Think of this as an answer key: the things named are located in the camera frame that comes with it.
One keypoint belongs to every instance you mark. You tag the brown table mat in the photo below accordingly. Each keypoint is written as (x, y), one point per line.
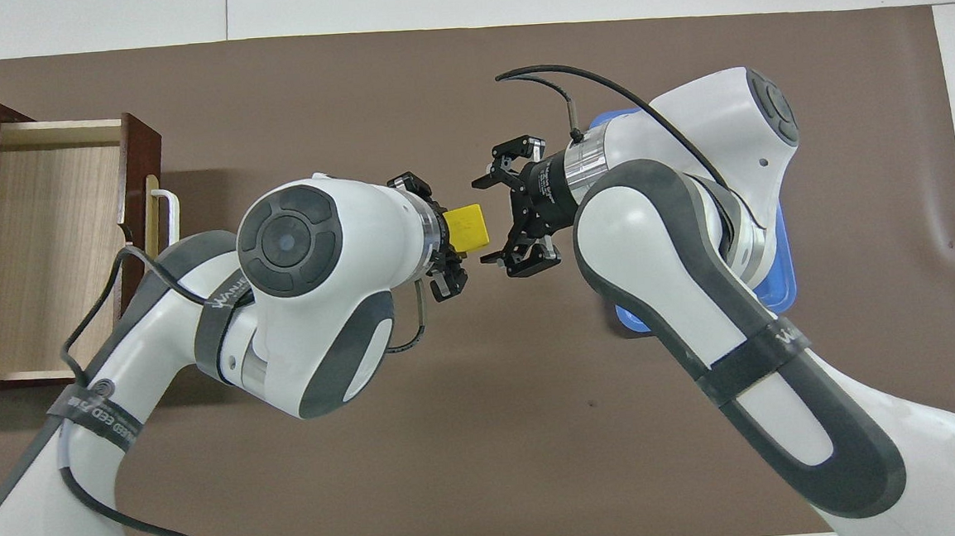
(537, 430)

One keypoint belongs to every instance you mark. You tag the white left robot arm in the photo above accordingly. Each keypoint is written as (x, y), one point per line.
(344, 251)

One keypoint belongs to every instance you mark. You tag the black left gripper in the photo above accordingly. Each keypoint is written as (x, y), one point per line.
(441, 237)

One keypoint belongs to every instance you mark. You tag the yellow cube block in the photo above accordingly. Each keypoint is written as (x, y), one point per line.
(468, 227)

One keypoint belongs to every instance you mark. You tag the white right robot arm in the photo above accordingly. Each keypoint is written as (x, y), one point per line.
(649, 233)

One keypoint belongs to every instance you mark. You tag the wooden drawer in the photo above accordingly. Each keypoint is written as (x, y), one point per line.
(53, 244)

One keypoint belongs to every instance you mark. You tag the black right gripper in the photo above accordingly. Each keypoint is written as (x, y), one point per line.
(547, 193)

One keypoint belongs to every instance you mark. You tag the blue plastic tray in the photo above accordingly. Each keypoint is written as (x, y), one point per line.
(777, 283)

